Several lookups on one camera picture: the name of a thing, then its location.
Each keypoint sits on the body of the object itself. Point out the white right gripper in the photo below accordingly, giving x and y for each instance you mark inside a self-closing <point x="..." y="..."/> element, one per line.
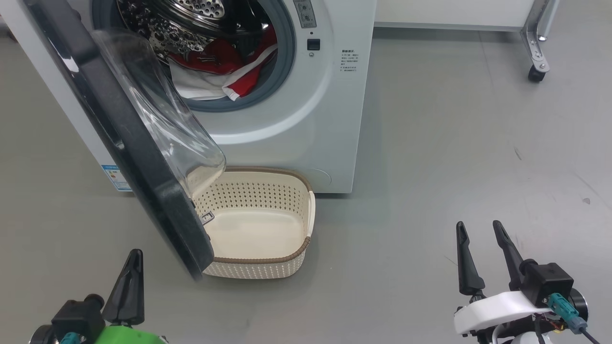
<point x="497" y="310"/>

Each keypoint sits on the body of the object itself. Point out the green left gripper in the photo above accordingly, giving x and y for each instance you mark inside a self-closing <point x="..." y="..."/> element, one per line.
<point x="129" y="337"/>

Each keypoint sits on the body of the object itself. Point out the black round glass washer door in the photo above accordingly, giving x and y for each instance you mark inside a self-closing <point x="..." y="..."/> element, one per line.
<point x="143" y="191"/>

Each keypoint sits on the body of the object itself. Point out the red and white shirt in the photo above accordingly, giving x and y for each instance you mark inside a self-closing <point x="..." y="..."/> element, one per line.
<point x="201" y="88"/>

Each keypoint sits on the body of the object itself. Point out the red shorts white stripe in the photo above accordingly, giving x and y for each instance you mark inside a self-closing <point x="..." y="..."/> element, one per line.
<point x="248" y="83"/>

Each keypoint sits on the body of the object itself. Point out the cream perforated basket brown rim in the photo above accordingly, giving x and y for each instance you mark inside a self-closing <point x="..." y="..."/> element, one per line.
<point x="258" y="229"/>

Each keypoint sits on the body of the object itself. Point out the white front-load washing machine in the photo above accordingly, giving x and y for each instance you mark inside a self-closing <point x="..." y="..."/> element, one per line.
<point x="311" y="143"/>

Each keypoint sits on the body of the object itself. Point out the grey metal leg with caster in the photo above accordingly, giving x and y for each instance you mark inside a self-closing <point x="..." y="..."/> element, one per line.
<point x="533" y="43"/>

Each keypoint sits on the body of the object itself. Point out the white partition panel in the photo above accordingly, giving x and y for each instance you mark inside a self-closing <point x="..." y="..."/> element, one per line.
<point x="454" y="12"/>

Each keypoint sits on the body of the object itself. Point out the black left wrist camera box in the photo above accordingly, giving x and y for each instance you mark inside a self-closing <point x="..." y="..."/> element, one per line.
<point x="76" y="315"/>

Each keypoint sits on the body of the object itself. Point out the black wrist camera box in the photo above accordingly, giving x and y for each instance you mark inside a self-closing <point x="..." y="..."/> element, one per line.
<point x="550" y="282"/>
<point x="76" y="315"/>

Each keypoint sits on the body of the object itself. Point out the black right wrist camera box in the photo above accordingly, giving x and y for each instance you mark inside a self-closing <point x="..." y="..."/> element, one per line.
<point x="550" y="282"/>

